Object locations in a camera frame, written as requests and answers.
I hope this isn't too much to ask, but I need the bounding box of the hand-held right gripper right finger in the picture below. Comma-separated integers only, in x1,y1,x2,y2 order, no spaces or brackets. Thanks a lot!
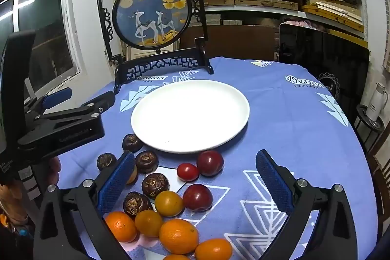
255,149,358,260

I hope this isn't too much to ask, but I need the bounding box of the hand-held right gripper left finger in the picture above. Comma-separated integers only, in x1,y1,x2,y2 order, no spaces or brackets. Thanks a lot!
33,152,136,260

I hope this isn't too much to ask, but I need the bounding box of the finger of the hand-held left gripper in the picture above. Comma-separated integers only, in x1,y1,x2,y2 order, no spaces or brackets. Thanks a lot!
24,88,73,114
35,91,116,126

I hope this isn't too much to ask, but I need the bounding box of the dark brown water chestnut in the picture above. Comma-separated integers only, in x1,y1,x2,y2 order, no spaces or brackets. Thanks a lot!
135,151,159,173
97,153,117,171
122,134,144,153
142,173,170,199
123,191,153,219

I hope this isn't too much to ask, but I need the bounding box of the yellow-orange mandarin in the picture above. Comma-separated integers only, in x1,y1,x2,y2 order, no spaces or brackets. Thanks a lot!
155,191,184,217

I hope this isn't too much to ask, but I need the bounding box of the large orange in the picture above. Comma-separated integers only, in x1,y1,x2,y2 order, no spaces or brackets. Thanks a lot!
159,218,199,255

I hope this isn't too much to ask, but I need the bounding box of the white round plate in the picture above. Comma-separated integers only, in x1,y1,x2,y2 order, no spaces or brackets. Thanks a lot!
131,79,250,154

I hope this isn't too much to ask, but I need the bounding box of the person's left forearm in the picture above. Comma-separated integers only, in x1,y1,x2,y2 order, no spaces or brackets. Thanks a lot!
0,181,31,227

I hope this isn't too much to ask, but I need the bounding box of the person's left hand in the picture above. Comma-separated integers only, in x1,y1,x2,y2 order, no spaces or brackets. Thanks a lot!
46,156,63,187

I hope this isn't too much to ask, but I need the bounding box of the dark red plum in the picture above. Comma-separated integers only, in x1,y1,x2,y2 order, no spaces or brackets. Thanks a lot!
182,184,213,212
196,150,224,177

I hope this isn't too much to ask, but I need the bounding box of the small red tomato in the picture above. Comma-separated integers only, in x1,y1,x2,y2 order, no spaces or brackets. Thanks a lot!
177,163,200,182

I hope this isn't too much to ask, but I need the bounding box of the round black side table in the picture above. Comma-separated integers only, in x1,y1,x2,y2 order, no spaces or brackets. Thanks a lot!
356,105,386,152

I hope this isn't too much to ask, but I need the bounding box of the round deer screen black stand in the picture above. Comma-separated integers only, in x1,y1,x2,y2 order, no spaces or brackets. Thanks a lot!
97,0,214,94

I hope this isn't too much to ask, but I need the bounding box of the black board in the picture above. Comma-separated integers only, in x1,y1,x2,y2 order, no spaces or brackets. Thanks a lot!
279,23,370,116

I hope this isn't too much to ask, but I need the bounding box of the white thermos jug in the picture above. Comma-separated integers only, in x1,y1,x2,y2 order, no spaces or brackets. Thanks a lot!
366,82,390,122

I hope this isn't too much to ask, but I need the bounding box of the brown panel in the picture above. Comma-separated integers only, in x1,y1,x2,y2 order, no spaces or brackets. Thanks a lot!
180,25,280,62

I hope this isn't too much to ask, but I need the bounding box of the stack of yellow flat boxes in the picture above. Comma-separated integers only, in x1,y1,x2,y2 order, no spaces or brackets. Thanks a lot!
302,0,368,39

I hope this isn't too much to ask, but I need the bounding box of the window with white frame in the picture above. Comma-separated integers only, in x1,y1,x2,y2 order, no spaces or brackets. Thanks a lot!
0,0,87,96

